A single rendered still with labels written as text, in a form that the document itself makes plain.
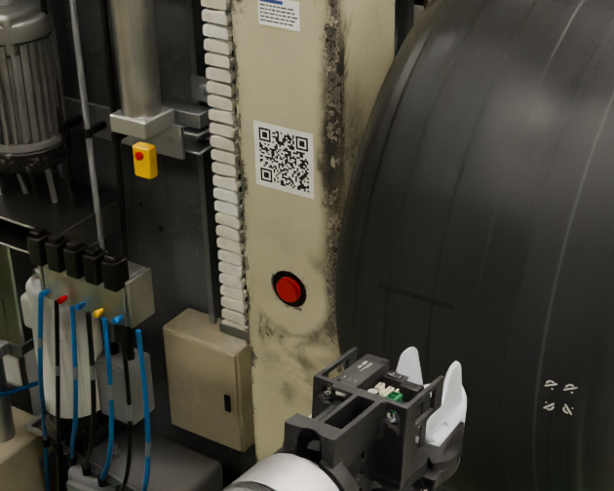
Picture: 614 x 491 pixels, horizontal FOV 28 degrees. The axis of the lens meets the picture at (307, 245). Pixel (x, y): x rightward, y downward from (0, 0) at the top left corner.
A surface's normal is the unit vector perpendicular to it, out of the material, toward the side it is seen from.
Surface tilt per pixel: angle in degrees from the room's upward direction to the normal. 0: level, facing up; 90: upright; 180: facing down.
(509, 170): 54
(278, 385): 90
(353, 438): 90
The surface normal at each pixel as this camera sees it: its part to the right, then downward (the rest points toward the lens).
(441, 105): -0.41, -0.30
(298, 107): -0.55, 0.41
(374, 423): 0.84, 0.25
